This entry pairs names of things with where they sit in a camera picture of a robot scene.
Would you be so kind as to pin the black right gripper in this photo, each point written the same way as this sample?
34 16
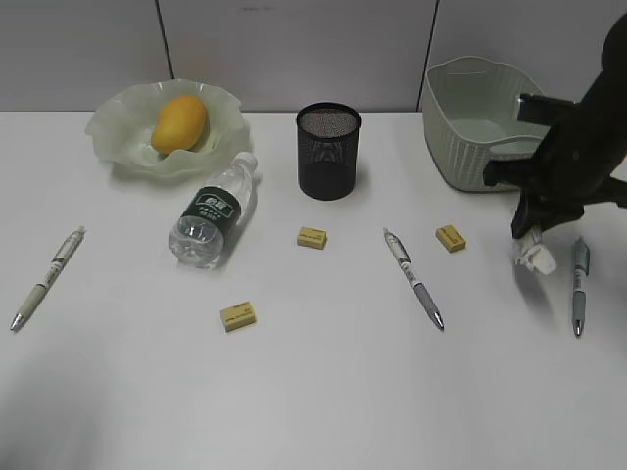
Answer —
570 170

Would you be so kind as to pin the white waste paper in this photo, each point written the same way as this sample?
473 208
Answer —
528 249

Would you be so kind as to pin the blue grey pen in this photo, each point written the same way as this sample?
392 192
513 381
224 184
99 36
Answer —
581 266

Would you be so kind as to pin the clear water bottle green label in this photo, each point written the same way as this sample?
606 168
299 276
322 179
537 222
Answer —
199 235

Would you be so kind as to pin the yellow mango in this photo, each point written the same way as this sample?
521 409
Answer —
180 124

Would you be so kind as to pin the beige grip pen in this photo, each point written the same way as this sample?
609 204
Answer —
41 289

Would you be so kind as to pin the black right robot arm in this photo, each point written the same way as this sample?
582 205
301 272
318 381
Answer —
605 100

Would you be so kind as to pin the yellow eraser right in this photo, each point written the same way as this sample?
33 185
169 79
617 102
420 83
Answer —
450 238

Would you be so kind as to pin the yellow eraser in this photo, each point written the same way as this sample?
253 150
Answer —
450 238
312 238
237 316

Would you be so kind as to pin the pale green plastic basket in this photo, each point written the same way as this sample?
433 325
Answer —
470 107

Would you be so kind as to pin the grey grip pen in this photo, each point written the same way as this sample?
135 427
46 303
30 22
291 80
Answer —
404 262

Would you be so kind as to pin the black mesh pen holder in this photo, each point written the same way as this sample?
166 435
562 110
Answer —
327 141

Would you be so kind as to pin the yellow eraser centre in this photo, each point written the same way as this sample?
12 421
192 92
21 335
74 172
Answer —
312 238

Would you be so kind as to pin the yellow eraser front left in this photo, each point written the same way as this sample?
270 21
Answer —
237 316

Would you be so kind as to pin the pale green wavy plate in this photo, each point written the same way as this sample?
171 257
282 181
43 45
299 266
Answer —
121 130

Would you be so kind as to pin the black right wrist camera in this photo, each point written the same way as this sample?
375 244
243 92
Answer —
542 110

